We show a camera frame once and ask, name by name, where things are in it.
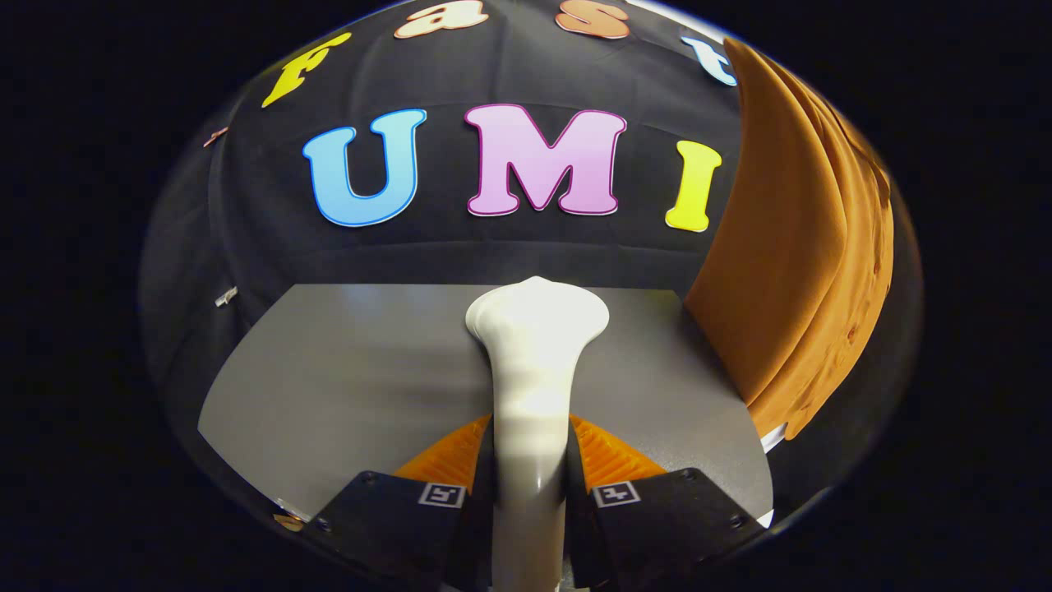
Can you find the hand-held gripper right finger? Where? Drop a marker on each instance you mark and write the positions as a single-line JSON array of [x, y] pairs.
[[579, 543]]

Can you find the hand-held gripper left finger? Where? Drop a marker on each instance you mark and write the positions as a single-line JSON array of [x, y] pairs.
[[479, 543]]

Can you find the orange button-up shirt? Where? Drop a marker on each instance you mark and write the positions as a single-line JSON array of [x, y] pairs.
[[789, 247]]

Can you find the grey cabinet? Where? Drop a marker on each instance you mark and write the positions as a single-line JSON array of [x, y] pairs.
[[345, 378]]

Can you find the silver clip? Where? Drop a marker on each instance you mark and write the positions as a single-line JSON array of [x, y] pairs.
[[227, 296]]

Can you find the reddish clip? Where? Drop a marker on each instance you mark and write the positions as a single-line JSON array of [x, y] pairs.
[[215, 136]]

